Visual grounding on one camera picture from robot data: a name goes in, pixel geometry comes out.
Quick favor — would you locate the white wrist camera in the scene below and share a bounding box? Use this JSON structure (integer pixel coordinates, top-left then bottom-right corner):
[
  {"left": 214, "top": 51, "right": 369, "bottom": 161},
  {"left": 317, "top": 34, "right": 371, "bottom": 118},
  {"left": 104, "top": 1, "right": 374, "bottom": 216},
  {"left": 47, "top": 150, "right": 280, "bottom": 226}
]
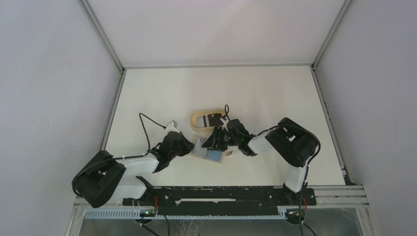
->
[
  {"left": 165, "top": 120, "right": 179, "bottom": 134},
  {"left": 220, "top": 115, "right": 229, "bottom": 129}
]

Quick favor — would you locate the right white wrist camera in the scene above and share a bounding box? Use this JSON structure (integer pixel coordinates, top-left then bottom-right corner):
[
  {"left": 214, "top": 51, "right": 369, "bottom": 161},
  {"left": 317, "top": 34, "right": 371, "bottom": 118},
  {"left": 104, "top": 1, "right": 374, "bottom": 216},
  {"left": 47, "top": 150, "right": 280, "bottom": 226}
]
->
[{"left": 220, "top": 115, "right": 229, "bottom": 129}]

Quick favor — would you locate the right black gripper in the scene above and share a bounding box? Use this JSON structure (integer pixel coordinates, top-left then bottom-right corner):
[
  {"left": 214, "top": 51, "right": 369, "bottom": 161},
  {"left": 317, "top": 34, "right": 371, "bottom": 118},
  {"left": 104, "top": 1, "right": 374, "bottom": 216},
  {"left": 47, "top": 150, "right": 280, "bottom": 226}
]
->
[{"left": 201, "top": 125, "right": 240, "bottom": 152}]

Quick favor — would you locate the black card in tray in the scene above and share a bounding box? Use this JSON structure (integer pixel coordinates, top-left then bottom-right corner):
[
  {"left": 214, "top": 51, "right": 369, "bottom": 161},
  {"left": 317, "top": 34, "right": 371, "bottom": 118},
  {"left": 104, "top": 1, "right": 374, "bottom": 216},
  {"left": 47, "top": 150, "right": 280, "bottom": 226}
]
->
[{"left": 196, "top": 113, "right": 224, "bottom": 128}]

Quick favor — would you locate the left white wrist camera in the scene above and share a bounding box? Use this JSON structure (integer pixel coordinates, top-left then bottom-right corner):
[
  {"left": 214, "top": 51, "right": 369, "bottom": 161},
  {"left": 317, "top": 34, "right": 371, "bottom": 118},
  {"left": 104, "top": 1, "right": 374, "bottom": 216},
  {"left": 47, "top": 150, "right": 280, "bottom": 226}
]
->
[{"left": 165, "top": 120, "right": 179, "bottom": 134}]

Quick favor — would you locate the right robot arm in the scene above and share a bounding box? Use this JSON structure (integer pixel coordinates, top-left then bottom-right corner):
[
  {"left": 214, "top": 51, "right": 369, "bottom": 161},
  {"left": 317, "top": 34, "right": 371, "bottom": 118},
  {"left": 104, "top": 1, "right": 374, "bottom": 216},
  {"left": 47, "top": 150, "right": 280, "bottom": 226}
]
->
[{"left": 201, "top": 117, "right": 321, "bottom": 205}]

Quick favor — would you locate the blue grey credit card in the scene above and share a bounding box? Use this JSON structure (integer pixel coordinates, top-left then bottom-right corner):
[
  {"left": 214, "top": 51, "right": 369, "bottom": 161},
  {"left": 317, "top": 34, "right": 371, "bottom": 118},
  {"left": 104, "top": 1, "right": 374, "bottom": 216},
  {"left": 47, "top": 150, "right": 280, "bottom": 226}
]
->
[{"left": 204, "top": 149, "right": 223, "bottom": 163}]

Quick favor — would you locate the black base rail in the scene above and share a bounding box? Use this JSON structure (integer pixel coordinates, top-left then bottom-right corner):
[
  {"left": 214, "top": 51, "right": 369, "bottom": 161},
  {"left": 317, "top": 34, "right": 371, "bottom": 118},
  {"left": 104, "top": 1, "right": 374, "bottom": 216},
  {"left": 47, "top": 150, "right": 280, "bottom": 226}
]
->
[{"left": 122, "top": 181, "right": 317, "bottom": 217}]

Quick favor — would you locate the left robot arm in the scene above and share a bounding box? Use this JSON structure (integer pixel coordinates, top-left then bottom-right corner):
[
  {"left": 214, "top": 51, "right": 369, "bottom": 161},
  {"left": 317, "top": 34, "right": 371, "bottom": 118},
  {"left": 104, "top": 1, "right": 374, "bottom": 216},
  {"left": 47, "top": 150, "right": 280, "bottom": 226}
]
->
[{"left": 71, "top": 131, "right": 194, "bottom": 208}]

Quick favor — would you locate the left black camera cable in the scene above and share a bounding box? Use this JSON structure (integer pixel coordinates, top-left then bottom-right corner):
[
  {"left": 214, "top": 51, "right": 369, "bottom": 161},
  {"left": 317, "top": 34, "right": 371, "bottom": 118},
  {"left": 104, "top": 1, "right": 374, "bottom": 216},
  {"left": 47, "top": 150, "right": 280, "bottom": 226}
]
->
[{"left": 72, "top": 113, "right": 168, "bottom": 196}]

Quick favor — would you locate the beige leather card holder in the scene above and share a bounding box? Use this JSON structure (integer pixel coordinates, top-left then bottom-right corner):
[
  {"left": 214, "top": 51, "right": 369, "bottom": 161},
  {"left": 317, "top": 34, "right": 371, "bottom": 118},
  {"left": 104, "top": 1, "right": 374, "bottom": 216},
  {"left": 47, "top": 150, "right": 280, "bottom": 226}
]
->
[{"left": 189, "top": 135, "right": 233, "bottom": 163}]

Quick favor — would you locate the beige oval tray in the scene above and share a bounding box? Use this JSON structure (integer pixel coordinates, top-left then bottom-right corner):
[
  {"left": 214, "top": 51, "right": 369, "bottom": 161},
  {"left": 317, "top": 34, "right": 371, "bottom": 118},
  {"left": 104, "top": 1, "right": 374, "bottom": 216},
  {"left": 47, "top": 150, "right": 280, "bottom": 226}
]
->
[{"left": 190, "top": 108, "right": 225, "bottom": 132}]

